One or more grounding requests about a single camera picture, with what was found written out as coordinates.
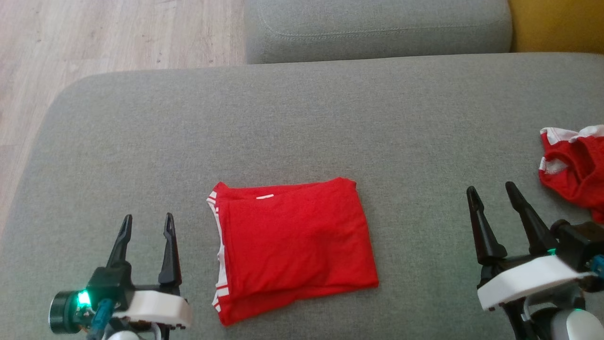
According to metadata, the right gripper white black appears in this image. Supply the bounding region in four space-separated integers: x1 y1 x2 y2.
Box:
466 181 604 311

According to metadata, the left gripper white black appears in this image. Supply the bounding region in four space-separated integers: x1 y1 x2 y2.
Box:
87 212 193 330

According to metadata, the red shorts white side stripe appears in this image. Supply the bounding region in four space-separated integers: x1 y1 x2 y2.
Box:
538 125 604 224

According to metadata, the red shirt white striped trim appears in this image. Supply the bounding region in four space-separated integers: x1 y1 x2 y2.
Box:
206 177 379 327

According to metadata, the large grey sofa seat cushion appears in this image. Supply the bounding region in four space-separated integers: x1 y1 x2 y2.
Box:
0 52 604 340

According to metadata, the large yellow sofa backrest cushion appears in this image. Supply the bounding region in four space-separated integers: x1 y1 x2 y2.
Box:
508 0 604 54

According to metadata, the medium grey sofa seat cushion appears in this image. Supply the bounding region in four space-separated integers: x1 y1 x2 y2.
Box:
244 0 513 65

